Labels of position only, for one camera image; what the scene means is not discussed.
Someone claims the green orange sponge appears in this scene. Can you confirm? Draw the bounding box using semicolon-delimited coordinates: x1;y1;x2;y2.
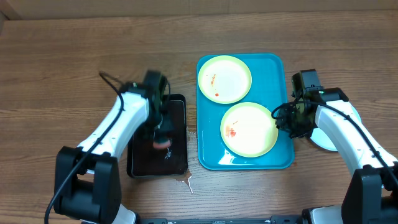
152;139;172;150

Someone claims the light blue plate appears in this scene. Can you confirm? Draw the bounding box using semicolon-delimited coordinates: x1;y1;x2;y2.
308;102;363;152

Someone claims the yellow plate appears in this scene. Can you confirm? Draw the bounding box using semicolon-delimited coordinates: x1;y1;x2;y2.
197;55;252;104
220;102;279;158

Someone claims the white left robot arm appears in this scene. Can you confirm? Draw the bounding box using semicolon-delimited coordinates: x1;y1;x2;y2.
44;82;172;223

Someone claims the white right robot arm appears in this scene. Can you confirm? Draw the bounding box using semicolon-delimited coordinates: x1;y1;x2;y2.
272;88;397;223

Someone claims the black water tray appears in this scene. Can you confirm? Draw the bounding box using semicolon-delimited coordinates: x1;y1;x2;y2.
126;94;188;178

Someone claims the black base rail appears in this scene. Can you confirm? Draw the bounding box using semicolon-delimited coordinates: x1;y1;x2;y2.
136;215;311;224

